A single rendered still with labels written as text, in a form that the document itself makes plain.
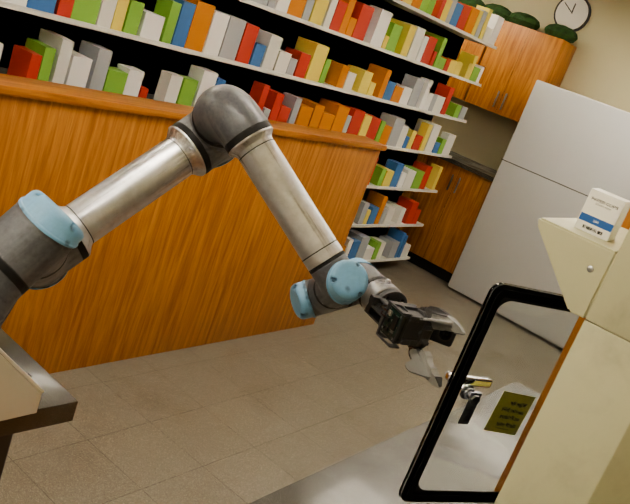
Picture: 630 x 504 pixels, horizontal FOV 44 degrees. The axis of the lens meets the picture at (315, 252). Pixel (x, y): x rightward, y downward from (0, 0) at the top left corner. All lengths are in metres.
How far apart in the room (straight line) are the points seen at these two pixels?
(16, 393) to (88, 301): 2.01
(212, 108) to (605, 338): 0.79
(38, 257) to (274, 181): 0.43
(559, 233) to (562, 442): 0.29
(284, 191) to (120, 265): 1.93
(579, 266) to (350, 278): 0.45
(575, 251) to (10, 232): 0.85
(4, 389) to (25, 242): 0.23
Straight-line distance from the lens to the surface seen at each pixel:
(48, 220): 1.33
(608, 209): 1.17
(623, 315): 1.11
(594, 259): 1.12
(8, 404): 1.30
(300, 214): 1.42
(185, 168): 1.55
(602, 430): 1.15
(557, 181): 6.25
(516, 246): 6.35
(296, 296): 1.54
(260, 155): 1.44
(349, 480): 1.44
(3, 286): 1.32
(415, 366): 1.43
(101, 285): 3.28
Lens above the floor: 1.65
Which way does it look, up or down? 16 degrees down
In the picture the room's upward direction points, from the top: 21 degrees clockwise
